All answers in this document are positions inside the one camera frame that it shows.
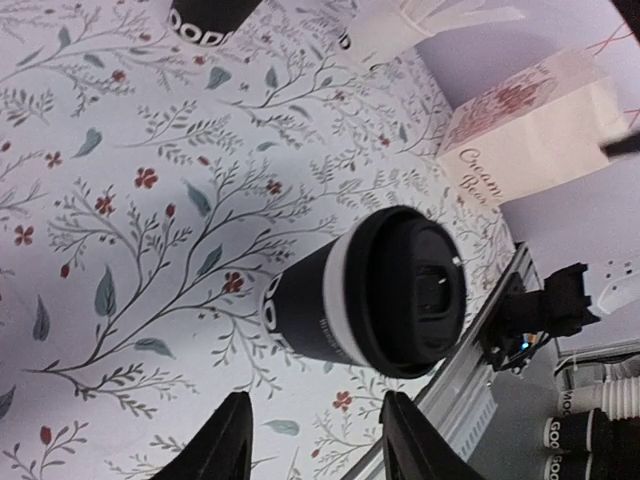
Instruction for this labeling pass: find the spare cup stacks background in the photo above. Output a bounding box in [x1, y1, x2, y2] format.
[542, 376, 639, 480]

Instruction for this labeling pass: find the white cup with straws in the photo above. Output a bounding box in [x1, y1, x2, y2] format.
[337, 0, 525, 71]

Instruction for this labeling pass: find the stack of black paper cups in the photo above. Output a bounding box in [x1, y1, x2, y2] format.
[167, 0, 262, 48]

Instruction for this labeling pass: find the aluminium front rail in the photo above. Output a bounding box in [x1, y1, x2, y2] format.
[349, 242, 539, 480]

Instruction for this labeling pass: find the floral tablecloth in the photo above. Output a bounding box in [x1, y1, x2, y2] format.
[1, 1, 514, 479]

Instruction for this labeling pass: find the single black cup lid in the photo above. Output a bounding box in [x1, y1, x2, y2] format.
[344, 206, 466, 379]

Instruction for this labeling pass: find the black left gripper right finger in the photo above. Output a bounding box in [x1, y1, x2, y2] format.
[379, 392, 483, 480]

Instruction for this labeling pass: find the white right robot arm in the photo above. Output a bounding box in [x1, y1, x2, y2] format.
[596, 251, 639, 314]

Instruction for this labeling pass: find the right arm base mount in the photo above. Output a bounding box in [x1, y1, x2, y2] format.
[479, 263, 601, 374]

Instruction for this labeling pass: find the single black paper cup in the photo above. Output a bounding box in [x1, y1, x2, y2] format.
[260, 235, 369, 366]

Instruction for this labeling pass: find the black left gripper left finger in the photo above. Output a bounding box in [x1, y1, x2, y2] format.
[169, 392, 253, 479]

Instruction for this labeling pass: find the paper takeout bag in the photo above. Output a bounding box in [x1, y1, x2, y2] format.
[437, 0, 640, 209]

